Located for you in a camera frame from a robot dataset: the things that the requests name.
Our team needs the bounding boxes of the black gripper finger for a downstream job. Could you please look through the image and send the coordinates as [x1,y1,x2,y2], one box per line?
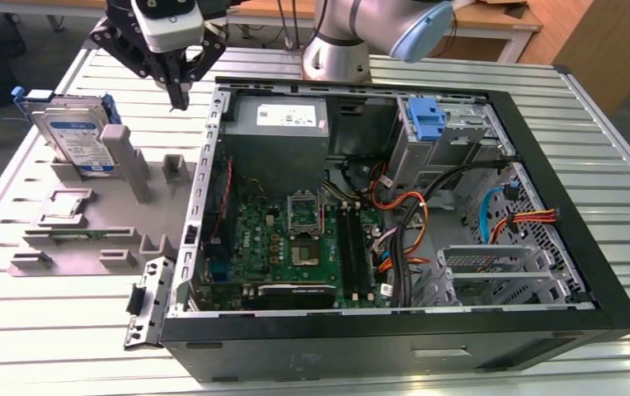
[89,18,184,111]
[177,31,229,110]

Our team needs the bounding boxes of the hard disk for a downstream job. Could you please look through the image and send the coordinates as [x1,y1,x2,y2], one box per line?
[9,86,123,182]

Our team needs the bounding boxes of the red yellow power wire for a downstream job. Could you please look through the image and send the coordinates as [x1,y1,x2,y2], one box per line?
[488,207,563,248]

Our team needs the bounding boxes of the grey metal disk bay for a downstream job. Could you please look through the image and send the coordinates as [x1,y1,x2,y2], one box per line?
[433,243,572,307]

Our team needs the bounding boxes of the long wooden desk white legs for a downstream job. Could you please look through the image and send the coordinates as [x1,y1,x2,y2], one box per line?
[39,0,316,49]

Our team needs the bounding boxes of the grey power supply unit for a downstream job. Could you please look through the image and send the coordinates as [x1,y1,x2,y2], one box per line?
[217,95,331,195]

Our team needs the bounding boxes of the silver CPU chip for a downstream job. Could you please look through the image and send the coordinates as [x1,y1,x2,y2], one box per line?
[52,196,84,216]

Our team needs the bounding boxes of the grey plastic parts rack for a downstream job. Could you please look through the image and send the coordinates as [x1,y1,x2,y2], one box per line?
[5,125,200,277]

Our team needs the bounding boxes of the blue plastic drive latch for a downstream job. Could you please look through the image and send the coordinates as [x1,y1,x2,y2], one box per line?
[405,97,447,142]

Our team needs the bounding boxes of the metal socket cover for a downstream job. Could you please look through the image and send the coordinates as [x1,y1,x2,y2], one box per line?
[287,190,327,239]

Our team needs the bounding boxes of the green RAM stick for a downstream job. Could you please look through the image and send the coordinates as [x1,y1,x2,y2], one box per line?
[23,229,135,241]

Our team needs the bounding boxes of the green motherboard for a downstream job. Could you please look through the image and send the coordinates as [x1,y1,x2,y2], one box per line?
[196,181,399,311]

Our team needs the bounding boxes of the grey optical drive cage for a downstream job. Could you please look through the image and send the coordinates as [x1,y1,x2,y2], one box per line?
[388,95,515,195]

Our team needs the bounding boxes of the CPU socket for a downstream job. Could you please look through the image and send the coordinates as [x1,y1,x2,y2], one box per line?
[289,240,325,268]

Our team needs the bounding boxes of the black RAM slot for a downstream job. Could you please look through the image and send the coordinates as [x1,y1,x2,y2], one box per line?
[336,201,359,301]
[349,201,377,302]

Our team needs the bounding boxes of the black graphics card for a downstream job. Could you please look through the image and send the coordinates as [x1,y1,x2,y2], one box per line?
[239,281,337,311]

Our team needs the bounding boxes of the wooden cabinet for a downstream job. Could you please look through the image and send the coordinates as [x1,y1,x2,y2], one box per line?
[532,0,630,119]

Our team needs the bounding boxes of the black open PC case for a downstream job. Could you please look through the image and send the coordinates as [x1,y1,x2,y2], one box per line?
[157,75,630,383]

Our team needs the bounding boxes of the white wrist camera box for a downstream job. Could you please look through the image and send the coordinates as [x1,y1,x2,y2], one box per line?
[129,0,207,54]

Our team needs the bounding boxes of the thin red wire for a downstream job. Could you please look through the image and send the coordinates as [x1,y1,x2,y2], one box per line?
[208,158,235,245]

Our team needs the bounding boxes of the orange wire bundle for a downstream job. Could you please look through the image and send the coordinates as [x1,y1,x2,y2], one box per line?
[369,190,432,274]

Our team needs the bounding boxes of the small wooden desk white frame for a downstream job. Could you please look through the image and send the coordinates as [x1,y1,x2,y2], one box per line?
[445,0,545,64]

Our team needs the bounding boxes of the grey card retainer bracket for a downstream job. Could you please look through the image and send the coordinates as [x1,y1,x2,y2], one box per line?
[121,254,177,352]

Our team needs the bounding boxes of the black cable bundle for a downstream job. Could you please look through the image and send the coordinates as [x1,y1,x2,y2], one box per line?
[388,158,519,309]

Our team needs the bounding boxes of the blue data wire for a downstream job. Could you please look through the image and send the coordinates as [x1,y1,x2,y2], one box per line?
[477,183,519,248]

